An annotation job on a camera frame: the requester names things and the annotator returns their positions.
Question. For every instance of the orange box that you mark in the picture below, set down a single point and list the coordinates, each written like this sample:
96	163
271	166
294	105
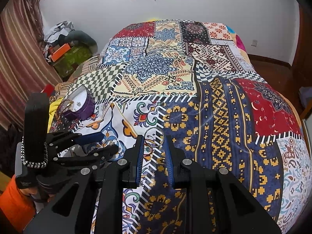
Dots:
60	52

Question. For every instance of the orange sleeve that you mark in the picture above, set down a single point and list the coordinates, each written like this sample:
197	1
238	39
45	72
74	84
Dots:
16	207

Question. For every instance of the brown wooden wardrobe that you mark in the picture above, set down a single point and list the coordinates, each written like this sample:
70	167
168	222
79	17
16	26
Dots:
301	66

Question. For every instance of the striped red-brown curtain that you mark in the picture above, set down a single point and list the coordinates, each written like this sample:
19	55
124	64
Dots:
24	69

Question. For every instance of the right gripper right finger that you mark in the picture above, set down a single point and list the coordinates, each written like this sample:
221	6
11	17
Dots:
178	174

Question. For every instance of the colourful patchwork bedspread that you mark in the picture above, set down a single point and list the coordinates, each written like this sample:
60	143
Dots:
193	81

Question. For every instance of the pile of clothes and papers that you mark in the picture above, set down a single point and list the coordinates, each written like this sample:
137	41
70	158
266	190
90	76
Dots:
64	32

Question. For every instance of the red box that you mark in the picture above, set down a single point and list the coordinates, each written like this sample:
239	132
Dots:
48	90

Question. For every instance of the wall socket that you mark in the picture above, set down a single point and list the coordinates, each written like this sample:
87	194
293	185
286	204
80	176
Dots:
254	43

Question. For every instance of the green patterned box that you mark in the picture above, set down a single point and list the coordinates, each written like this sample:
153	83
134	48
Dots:
69	62

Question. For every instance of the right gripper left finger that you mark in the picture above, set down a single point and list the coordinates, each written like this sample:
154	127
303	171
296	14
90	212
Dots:
132	170

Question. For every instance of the yellow blanket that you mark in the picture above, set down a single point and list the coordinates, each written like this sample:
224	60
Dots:
52	110

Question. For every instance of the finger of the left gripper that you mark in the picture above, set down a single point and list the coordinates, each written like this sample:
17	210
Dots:
101	154
89	138

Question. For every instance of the purple heart-shaped tin box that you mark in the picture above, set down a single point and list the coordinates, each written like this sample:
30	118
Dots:
80	104

